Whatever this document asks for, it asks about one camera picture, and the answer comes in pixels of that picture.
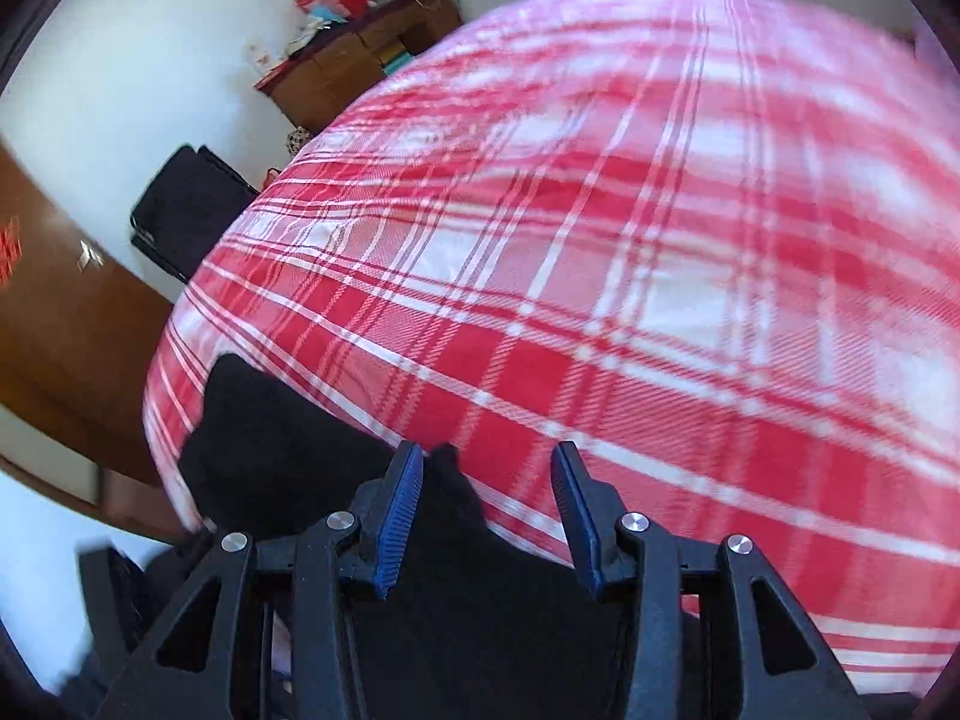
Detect brown wooden door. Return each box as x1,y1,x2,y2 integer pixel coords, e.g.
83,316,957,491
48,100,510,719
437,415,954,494
2,151,184,541

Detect red plaid bed sheet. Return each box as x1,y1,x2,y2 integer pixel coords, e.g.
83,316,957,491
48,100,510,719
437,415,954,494
143,0,958,694

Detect teal storage box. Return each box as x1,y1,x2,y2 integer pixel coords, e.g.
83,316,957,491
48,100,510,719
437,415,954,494
377,43,413,76

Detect brown wooden desk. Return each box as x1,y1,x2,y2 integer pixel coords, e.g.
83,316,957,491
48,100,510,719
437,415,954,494
256,0,464,133

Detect black pants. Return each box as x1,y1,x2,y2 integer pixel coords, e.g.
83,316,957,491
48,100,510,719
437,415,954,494
58,352,706,720

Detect black folding chair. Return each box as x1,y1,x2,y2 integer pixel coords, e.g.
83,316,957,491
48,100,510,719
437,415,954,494
130,145,259,283

